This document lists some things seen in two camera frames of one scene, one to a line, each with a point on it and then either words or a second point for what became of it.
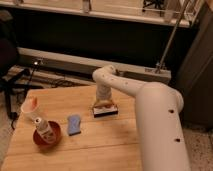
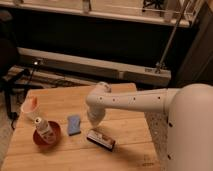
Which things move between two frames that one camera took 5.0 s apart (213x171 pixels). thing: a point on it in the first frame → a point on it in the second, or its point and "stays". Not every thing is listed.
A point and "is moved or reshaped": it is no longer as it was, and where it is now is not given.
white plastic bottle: x=44 y=130 stays
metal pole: x=173 y=38 stays
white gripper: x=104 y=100 → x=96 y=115
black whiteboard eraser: x=105 y=111 is moved or reshaped
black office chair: x=9 y=78 stays
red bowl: x=56 y=131 stays
